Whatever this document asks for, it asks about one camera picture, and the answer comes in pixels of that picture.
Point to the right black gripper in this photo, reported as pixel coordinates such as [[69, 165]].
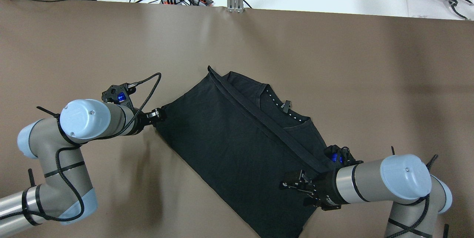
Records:
[[326, 190]]

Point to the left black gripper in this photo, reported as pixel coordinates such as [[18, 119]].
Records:
[[141, 123]]

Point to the black printed t-shirt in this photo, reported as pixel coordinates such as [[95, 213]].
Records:
[[233, 132]]

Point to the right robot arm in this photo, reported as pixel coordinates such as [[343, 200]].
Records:
[[417, 196]]

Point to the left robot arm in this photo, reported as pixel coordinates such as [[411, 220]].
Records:
[[67, 195]]

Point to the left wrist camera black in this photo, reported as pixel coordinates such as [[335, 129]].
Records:
[[119, 94]]

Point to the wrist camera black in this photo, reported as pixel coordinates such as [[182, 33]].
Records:
[[341, 157], [119, 94]]

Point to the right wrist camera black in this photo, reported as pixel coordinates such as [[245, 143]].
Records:
[[341, 157]]

